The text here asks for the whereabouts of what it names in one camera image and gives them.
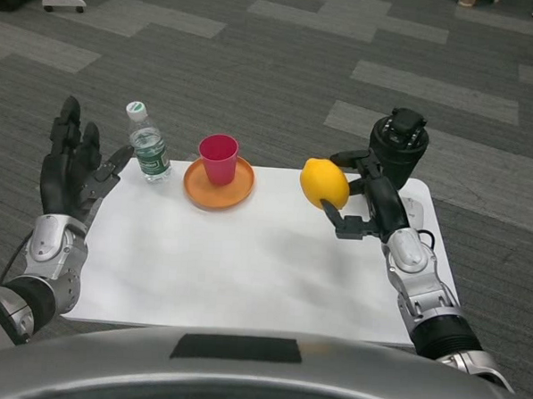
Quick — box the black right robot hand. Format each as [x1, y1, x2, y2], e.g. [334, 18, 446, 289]
[318, 146, 416, 245]

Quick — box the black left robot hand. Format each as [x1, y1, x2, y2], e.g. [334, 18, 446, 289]
[37, 93, 137, 225]

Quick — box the yellow lemon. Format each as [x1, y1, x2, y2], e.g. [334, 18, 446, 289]
[297, 156, 353, 212]

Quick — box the white computer mouse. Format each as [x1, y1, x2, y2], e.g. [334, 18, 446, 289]
[397, 195, 427, 230]

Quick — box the black blender jar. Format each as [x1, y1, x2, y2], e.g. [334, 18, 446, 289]
[365, 105, 433, 194]

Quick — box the clear plastic water bottle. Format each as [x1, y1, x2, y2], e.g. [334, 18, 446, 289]
[121, 100, 175, 186]

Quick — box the orange round plate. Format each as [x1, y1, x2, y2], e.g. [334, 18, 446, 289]
[181, 155, 257, 215]

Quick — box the red plastic cup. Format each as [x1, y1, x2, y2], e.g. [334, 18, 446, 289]
[196, 132, 240, 188]

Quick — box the silver robot chest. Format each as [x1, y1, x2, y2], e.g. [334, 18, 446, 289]
[0, 317, 533, 399]

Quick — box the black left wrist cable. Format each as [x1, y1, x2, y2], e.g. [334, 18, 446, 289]
[0, 234, 33, 287]

